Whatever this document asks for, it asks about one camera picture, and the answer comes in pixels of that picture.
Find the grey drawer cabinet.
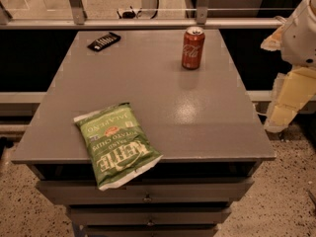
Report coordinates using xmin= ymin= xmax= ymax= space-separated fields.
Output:
xmin=12 ymin=30 xmax=275 ymax=237

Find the black white device on floor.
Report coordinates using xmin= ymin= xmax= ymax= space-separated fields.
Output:
xmin=117 ymin=8 xmax=142 ymax=19

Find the red coke can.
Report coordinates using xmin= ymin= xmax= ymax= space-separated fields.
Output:
xmin=182 ymin=27 xmax=205 ymax=69

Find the white cable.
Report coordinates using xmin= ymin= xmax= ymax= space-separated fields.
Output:
xmin=254 ymin=103 xmax=269 ymax=118

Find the green jalapeno chips bag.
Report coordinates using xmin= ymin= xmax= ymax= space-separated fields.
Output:
xmin=74 ymin=103 xmax=162 ymax=191

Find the grey metal railing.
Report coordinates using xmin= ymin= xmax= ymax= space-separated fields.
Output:
xmin=0 ymin=0 xmax=285 ymax=30

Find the black snack bar wrapper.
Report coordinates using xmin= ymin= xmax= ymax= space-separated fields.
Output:
xmin=88 ymin=32 xmax=120 ymax=52

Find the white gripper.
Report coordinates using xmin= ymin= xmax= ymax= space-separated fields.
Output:
xmin=261 ymin=0 xmax=316 ymax=132

